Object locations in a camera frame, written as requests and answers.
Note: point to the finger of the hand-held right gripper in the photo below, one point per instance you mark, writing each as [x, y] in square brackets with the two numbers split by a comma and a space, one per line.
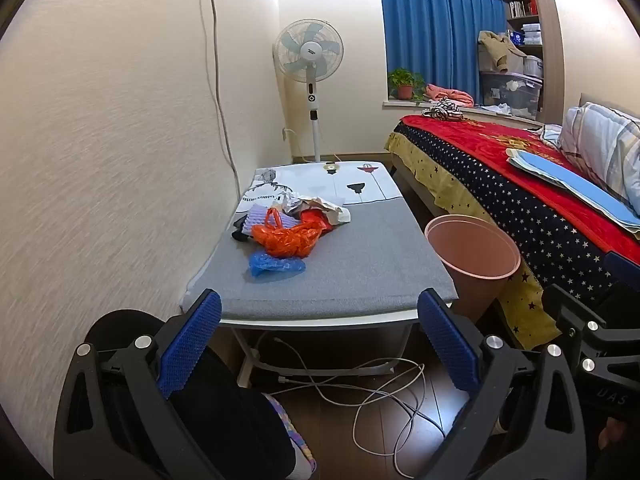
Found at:
[622, 267]
[565, 305]

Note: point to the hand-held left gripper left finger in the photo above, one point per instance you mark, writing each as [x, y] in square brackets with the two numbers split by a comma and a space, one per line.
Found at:
[192, 345]

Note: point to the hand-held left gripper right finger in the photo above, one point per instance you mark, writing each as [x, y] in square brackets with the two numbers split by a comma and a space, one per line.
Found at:
[447, 340]

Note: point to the pink plastic bin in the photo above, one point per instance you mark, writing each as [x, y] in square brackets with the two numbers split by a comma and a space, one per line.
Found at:
[470, 290]

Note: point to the black plastic packet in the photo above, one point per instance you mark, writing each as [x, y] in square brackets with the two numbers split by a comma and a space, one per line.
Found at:
[240, 234]

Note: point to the white plastic bag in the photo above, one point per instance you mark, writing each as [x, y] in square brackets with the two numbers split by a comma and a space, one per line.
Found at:
[325, 206]

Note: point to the person's black trouser leg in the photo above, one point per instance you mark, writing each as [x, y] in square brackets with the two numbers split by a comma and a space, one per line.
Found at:
[235, 420]

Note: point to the light blue folded cloth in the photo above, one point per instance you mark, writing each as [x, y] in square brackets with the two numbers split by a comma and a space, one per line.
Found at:
[575, 182]

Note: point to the blue plastic bag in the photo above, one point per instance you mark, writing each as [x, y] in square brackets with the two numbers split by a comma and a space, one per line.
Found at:
[272, 263]

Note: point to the white folding table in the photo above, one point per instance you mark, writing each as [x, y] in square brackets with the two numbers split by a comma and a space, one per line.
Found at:
[325, 324]

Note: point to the plaid pillow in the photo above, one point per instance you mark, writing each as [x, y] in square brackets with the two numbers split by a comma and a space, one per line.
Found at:
[605, 145]

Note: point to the grey and white table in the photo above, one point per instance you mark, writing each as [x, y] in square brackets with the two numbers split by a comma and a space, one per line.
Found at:
[340, 260]

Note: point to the bed with starry blanket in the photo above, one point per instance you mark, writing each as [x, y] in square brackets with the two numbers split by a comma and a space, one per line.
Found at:
[500, 185]

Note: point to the colourful slipper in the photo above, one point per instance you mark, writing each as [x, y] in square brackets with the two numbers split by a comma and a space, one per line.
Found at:
[295, 440]

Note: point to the orange plastic bag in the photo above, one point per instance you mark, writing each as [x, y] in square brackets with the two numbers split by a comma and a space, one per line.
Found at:
[285, 240]

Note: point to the lavender textured wrapper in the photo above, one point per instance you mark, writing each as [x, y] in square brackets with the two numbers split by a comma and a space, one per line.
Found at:
[257, 219]

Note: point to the small white garment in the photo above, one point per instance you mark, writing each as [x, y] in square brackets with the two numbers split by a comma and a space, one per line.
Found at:
[550, 135]

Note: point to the red wrapper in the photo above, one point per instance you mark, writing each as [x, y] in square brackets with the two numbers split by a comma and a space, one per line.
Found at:
[312, 217]

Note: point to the clear plastic storage box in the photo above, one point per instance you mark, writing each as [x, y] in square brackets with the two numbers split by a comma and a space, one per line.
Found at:
[510, 92]

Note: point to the black white striped cloth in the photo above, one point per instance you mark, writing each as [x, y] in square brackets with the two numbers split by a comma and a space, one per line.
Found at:
[445, 110]

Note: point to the pink cloth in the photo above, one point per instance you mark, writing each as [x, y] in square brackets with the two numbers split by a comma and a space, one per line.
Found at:
[447, 94]

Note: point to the wooden shelf unit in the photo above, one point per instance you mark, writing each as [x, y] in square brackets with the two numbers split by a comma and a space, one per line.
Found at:
[549, 35]

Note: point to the tan jacket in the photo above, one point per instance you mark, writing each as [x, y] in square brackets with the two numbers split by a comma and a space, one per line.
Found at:
[500, 50]

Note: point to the stack of white packets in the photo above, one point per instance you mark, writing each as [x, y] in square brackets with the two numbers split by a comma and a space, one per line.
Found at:
[527, 35]

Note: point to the potted green plant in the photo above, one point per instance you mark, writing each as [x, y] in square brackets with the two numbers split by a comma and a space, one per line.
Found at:
[402, 80]

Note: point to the red box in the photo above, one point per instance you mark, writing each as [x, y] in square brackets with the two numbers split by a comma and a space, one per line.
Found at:
[532, 5]

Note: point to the row of books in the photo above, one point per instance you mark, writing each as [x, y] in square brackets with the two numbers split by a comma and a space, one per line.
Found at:
[517, 9]

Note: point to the blue curtain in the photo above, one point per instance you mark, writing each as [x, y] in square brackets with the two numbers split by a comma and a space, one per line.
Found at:
[435, 35]

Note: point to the white standing fan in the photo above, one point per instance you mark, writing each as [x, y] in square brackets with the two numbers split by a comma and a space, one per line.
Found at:
[307, 50]

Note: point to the low white wall outlet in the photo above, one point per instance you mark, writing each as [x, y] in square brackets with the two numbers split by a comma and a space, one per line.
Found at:
[288, 135]

